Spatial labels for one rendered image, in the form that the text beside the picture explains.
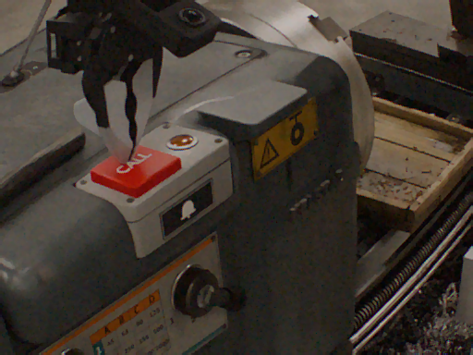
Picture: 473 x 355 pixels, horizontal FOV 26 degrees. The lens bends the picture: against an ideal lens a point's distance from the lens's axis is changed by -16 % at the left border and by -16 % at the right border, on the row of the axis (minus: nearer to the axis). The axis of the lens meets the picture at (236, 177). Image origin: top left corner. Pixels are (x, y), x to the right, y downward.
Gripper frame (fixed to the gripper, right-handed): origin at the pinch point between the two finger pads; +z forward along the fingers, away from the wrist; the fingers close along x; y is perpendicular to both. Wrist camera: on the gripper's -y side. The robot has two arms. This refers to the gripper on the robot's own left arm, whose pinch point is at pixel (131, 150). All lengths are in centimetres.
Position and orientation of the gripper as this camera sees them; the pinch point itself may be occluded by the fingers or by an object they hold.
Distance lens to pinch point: 98.9
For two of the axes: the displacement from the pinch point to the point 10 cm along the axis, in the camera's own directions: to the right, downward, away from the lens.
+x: -6.1, 4.2, -6.7
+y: -7.9, -2.4, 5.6
